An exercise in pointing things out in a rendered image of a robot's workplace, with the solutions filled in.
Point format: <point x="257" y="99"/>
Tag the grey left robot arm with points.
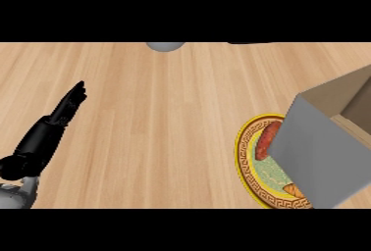
<point x="15" y="194"/>

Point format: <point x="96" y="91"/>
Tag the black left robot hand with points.
<point x="43" y="140"/>

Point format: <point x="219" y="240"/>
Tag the golden croissant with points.
<point x="293" y="190"/>

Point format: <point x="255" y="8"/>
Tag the grey cardboard box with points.
<point x="321" y="153"/>

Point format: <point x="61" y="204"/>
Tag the grey rounded object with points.
<point x="164" y="46"/>

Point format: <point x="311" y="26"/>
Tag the yellow patterned plate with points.
<point x="256" y="163"/>

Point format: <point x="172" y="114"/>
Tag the red sausage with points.
<point x="266" y="140"/>

